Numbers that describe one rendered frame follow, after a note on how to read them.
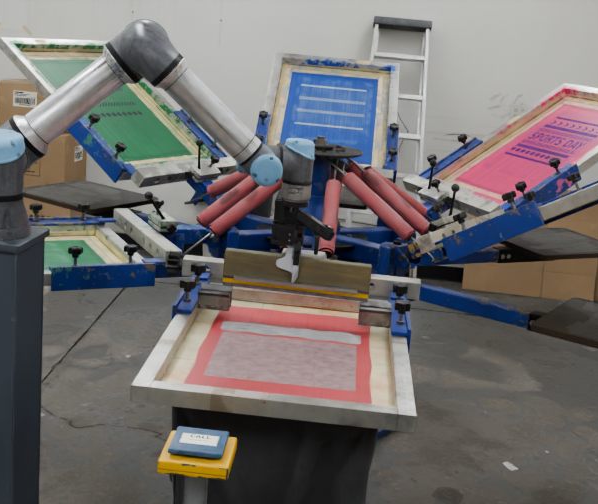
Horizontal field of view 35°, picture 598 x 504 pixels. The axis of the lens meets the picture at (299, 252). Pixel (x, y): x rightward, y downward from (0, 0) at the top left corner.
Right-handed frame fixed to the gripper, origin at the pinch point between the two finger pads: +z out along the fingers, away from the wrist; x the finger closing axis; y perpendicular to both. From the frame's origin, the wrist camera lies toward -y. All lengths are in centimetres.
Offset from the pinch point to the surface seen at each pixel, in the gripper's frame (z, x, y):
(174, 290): 109, -326, 89
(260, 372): 13.7, 35.4, 4.5
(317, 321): 13.6, -5.6, -6.6
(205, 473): 16, 82, 9
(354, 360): 13.6, 21.2, -16.8
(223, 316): 13.7, -1.5, 18.4
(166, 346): 10.3, 34.4, 26.6
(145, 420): 109, -136, 65
